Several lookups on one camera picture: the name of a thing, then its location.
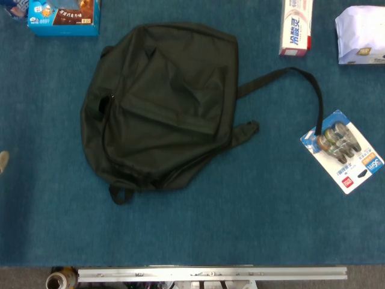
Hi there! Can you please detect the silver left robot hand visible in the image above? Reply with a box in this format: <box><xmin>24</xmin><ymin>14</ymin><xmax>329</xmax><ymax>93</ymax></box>
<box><xmin>0</xmin><ymin>150</ymin><xmax>10</xmax><ymax>175</ymax></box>

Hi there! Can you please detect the black fabric backpack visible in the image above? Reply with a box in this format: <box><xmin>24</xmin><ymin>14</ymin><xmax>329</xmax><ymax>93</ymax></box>
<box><xmin>79</xmin><ymin>21</ymin><xmax>324</xmax><ymax>206</ymax></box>

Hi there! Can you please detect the brown tape roll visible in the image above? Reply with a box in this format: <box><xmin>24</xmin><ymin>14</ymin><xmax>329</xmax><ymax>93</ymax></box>
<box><xmin>45</xmin><ymin>266</ymin><xmax>79</xmax><ymax>289</ymax></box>

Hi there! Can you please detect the blue snack box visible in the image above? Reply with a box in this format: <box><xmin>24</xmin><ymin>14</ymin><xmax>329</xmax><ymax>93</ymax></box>
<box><xmin>27</xmin><ymin>0</ymin><xmax>101</xmax><ymax>37</ymax></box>

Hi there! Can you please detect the grey-blue small carton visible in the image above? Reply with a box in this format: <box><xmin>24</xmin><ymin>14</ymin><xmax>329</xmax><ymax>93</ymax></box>
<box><xmin>49</xmin><ymin>0</ymin><xmax>82</xmax><ymax>9</ymax></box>

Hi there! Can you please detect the blue felt table cloth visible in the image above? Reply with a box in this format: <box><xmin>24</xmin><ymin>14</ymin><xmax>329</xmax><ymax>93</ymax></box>
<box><xmin>0</xmin><ymin>0</ymin><xmax>385</xmax><ymax>268</ymax></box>

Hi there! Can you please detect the white red toothpaste box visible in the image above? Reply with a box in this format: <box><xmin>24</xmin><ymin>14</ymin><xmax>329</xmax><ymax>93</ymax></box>
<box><xmin>279</xmin><ymin>0</ymin><xmax>314</xmax><ymax>58</ymax></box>

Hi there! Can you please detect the correction tape blister pack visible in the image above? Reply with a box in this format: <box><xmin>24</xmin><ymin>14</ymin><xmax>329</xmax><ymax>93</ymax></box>
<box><xmin>300</xmin><ymin>109</ymin><xmax>385</xmax><ymax>195</ymax></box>

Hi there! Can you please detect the white tissue pack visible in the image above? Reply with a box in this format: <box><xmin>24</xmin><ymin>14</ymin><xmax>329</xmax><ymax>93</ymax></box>
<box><xmin>334</xmin><ymin>5</ymin><xmax>385</xmax><ymax>65</ymax></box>

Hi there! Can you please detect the aluminium profile rail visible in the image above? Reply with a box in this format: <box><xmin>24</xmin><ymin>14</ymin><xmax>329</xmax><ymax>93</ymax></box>
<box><xmin>77</xmin><ymin>266</ymin><xmax>348</xmax><ymax>284</ymax></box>

